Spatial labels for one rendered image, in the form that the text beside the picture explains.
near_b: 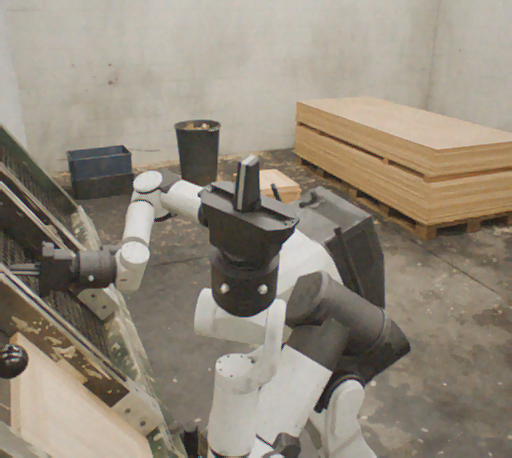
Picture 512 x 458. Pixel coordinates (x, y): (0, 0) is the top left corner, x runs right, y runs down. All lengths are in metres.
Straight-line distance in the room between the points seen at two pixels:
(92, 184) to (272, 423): 4.70
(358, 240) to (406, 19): 6.87
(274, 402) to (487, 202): 4.09
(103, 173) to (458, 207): 3.35
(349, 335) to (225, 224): 0.37
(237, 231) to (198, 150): 4.87
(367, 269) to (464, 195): 3.57
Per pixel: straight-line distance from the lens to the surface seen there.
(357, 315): 0.89
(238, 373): 0.77
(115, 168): 5.43
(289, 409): 0.88
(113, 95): 6.32
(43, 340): 1.10
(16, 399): 0.93
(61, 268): 1.21
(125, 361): 1.52
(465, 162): 4.51
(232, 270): 0.63
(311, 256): 0.99
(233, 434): 0.81
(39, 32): 6.21
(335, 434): 1.33
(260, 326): 0.70
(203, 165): 5.52
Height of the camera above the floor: 1.80
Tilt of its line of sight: 20 degrees down
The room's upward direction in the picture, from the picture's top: straight up
